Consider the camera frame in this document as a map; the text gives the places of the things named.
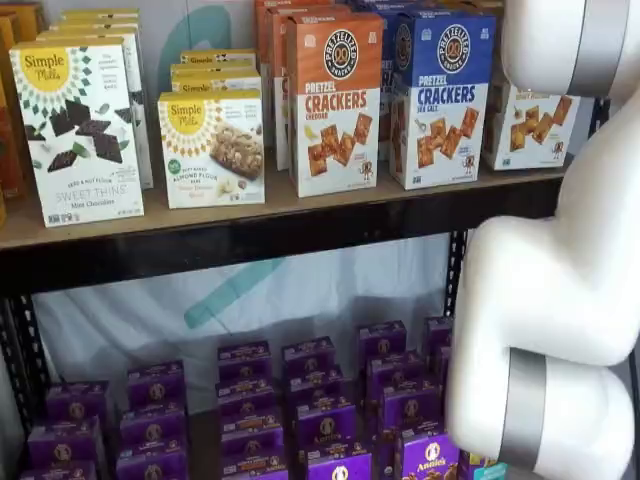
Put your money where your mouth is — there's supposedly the purple Annie's box orange label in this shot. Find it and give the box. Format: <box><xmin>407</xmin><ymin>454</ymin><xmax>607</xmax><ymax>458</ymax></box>
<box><xmin>294</xmin><ymin>402</ymin><xmax>358</xmax><ymax>454</ymax></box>
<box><xmin>305</xmin><ymin>449</ymin><xmax>374</xmax><ymax>480</ymax></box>
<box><xmin>282</xmin><ymin>337</ymin><xmax>336</xmax><ymax>377</ymax></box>
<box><xmin>287</xmin><ymin>369</ymin><xmax>352</xmax><ymax>409</ymax></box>

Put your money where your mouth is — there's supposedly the purple Annie's box brown label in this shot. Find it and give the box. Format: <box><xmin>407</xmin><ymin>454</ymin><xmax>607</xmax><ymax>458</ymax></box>
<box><xmin>398</xmin><ymin>432</ymin><xmax>462</xmax><ymax>480</ymax></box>
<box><xmin>367</xmin><ymin>352</ymin><xmax>427</xmax><ymax>397</ymax></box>
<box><xmin>382</xmin><ymin>387</ymin><xmax>447</xmax><ymax>435</ymax></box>
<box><xmin>357</xmin><ymin>322</ymin><xmax>408</xmax><ymax>362</ymax></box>

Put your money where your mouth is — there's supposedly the orange pretzel crackers box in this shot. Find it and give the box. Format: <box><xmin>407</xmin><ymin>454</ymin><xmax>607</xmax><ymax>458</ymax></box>
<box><xmin>264</xmin><ymin>4</ymin><xmax>354</xmax><ymax>172</ymax></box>
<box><xmin>286</xmin><ymin>10</ymin><xmax>385</xmax><ymax>199</ymax></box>
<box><xmin>253</xmin><ymin>0</ymin><xmax>351</xmax><ymax>166</ymax></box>

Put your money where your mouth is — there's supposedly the purple Annie's snack box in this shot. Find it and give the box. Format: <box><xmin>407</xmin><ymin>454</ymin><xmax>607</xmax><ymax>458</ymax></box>
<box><xmin>222</xmin><ymin>443</ymin><xmax>291</xmax><ymax>480</ymax></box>
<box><xmin>219</xmin><ymin>409</ymin><xmax>287</xmax><ymax>452</ymax></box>
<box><xmin>215</xmin><ymin>377</ymin><xmax>284</xmax><ymax>419</ymax></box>
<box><xmin>46</xmin><ymin>381</ymin><xmax>109</xmax><ymax>427</ymax></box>
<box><xmin>217</xmin><ymin>342</ymin><xmax>274</xmax><ymax>384</ymax></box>
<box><xmin>126</xmin><ymin>360</ymin><xmax>187</xmax><ymax>409</ymax></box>
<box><xmin>19</xmin><ymin>461</ymin><xmax>99</xmax><ymax>480</ymax></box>
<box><xmin>115</xmin><ymin>442</ymin><xmax>189</xmax><ymax>480</ymax></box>
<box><xmin>27</xmin><ymin>421</ymin><xmax>104</xmax><ymax>469</ymax></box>
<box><xmin>119</xmin><ymin>404</ymin><xmax>188</xmax><ymax>450</ymax></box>

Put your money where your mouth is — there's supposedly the Simple Mills almond bars box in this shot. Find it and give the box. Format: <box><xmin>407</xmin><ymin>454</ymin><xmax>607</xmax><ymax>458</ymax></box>
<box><xmin>171</xmin><ymin>75</ymin><xmax>263</xmax><ymax>100</ymax></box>
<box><xmin>157</xmin><ymin>90</ymin><xmax>267</xmax><ymax>210</ymax></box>
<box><xmin>180</xmin><ymin>49</ymin><xmax>258</xmax><ymax>67</ymax></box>
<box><xmin>169</xmin><ymin>63</ymin><xmax>262</xmax><ymax>80</ymax></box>

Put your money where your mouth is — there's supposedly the purple Annie's box teal label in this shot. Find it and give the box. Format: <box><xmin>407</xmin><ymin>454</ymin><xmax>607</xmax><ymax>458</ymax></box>
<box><xmin>424</xmin><ymin>316</ymin><xmax>454</xmax><ymax>357</ymax></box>
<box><xmin>433</xmin><ymin>344</ymin><xmax>452</xmax><ymax>391</ymax></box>
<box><xmin>459</xmin><ymin>448</ymin><xmax>509</xmax><ymax>480</ymax></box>

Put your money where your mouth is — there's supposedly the blue pretzel crackers box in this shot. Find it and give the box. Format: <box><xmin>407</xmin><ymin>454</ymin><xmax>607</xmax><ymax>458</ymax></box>
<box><xmin>349</xmin><ymin>0</ymin><xmax>505</xmax><ymax>16</ymax></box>
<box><xmin>378</xmin><ymin>9</ymin><xmax>481</xmax><ymax>162</ymax></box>
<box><xmin>389</xmin><ymin>12</ymin><xmax>498</xmax><ymax>191</ymax></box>

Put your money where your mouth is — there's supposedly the Simple Mills Sweet Thins box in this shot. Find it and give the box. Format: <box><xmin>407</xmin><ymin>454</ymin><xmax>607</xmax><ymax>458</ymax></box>
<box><xmin>54</xmin><ymin>14</ymin><xmax>141</xmax><ymax>25</ymax></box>
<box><xmin>48</xmin><ymin>21</ymin><xmax>141</xmax><ymax>33</ymax></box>
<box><xmin>35</xmin><ymin>28</ymin><xmax>155</xmax><ymax>190</ymax></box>
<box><xmin>8</xmin><ymin>35</ymin><xmax>146</xmax><ymax>229</ymax></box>

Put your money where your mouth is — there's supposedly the yellow and white crackers box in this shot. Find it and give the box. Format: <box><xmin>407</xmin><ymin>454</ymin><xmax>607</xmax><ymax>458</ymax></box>
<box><xmin>482</xmin><ymin>79</ymin><xmax>582</xmax><ymax>172</ymax></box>

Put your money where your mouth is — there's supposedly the orange snack box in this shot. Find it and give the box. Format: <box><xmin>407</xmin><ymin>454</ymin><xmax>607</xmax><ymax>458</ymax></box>
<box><xmin>8</xmin><ymin>1</ymin><xmax>47</xmax><ymax>44</ymax></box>

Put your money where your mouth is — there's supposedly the white banner with teal logo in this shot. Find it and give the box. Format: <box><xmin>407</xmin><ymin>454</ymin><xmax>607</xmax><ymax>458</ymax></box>
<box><xmin>29</xmin><ymin>0</ymin><xmax>457</xmax><ymax>401</ymax></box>

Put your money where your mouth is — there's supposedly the black metal shelf frame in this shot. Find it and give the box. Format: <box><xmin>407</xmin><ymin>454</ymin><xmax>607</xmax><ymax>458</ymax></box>
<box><xmin>0</xmin><ymin>177</ymin><xmax>569</xmax><ymax>480</ymax></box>

